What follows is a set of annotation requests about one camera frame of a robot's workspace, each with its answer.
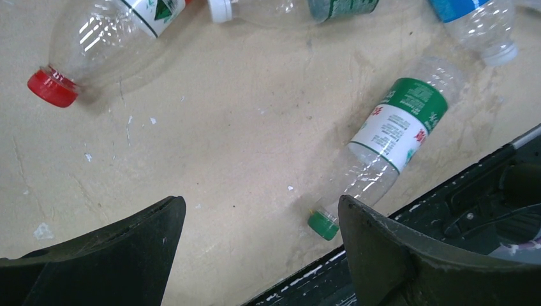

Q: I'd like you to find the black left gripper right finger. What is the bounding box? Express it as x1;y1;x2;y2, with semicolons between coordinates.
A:
338;195;540;305

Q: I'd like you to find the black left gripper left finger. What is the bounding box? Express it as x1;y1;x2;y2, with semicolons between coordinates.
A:
1;196;186;305

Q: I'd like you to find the green white label bottle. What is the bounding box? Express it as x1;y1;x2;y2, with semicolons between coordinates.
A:
307;57;465;241

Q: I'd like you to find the red white label bottle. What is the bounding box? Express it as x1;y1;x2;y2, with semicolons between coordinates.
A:
27;1;189;108

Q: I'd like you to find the dark green label bottle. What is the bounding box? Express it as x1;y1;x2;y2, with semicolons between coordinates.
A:
207;0;378;28

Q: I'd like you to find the blue label clear bottle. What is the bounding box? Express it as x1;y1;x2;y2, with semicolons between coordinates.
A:
429;0;519;67

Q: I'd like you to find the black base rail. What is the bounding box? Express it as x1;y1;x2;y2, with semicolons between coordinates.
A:
249;127;540;305

